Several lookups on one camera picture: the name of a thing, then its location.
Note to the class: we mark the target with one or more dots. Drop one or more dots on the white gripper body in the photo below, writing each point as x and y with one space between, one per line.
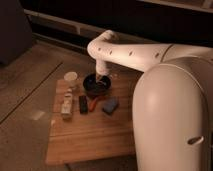
101 68

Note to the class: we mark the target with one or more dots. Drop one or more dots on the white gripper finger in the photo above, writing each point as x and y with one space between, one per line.
99 77

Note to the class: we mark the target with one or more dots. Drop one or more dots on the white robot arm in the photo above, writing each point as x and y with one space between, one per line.
172 106

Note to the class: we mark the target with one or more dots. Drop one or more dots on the black bowl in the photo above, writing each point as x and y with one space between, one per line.
95 88

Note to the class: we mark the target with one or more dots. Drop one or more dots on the white cup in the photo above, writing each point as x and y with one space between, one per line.
71 79

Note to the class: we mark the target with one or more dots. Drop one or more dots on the blue sponge block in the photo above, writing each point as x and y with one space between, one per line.
110 105

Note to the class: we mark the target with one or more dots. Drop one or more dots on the orange carrot toy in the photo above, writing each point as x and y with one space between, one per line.
94 102

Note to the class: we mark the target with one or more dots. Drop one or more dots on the black rectangular block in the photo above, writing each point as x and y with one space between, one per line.
83 104

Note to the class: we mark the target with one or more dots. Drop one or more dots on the wooden board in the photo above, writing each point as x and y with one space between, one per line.
95 135

